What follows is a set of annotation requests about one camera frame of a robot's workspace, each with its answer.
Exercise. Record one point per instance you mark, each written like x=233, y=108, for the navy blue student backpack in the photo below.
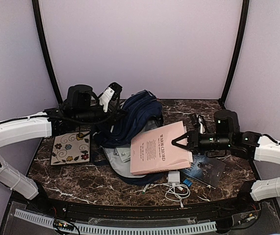
x=143, y=113

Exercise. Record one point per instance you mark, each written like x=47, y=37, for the grey slotted cable duct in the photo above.
x=64, y=227

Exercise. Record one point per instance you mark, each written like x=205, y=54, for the white power adapter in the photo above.
x=173, y=178

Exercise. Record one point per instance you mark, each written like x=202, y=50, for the black frame post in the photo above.
x=236, y=52
x=45, y=50

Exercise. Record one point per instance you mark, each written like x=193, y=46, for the black curved front rail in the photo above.
x=124, y=200

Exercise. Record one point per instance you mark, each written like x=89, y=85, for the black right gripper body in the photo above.
x=195, y=145

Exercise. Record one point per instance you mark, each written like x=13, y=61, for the blue card packet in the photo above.
x=205, y=170

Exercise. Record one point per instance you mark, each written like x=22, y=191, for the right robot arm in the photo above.
x=251, y=146

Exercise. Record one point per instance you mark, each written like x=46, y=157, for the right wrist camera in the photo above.
x=198, y=122

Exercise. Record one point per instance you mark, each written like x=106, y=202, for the green capped marker pen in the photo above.
x=145, y=188

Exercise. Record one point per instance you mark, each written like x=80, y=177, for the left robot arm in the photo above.
x=81, y=107

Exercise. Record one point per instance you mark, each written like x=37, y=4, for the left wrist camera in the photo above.
x=110, y=93

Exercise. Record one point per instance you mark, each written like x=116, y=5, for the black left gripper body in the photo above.
x=112, y=113

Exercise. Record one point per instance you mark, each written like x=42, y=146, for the left black frame post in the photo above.
x=45, y=50

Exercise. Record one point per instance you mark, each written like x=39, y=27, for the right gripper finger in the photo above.
x=184, y=137
x=185, y=147

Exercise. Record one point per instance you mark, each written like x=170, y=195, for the blue eraser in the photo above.
x=188, y=183

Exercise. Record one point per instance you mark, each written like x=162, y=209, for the right black frame post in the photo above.
x=236, y=52

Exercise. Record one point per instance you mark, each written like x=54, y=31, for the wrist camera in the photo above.
x=198, y=122
x=110, y=93

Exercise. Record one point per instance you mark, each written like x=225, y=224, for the pale green thin book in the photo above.
x=124, y=153

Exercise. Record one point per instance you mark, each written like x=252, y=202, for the floral pattern notebook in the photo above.
x=71, y=148

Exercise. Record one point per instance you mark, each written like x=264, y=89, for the pink hardcover book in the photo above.
x=152, y=151

